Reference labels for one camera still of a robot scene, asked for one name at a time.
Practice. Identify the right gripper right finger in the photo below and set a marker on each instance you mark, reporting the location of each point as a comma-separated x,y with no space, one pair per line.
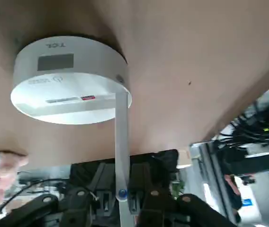
158,203

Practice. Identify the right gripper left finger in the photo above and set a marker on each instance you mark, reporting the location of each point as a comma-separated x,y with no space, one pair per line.
77,201

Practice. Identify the white foldable desk lamp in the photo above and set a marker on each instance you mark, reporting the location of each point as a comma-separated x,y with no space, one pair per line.
65,104

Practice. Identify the black bag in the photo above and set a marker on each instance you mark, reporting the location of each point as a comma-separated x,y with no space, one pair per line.
163,165

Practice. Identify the brown cardboard box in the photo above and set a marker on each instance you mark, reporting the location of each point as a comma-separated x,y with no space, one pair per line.
184,156

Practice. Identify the pink plush pig toy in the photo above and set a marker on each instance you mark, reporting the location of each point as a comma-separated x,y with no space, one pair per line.
4,175

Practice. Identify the aluminium frame post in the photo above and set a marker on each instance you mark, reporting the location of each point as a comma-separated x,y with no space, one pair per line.
210,177

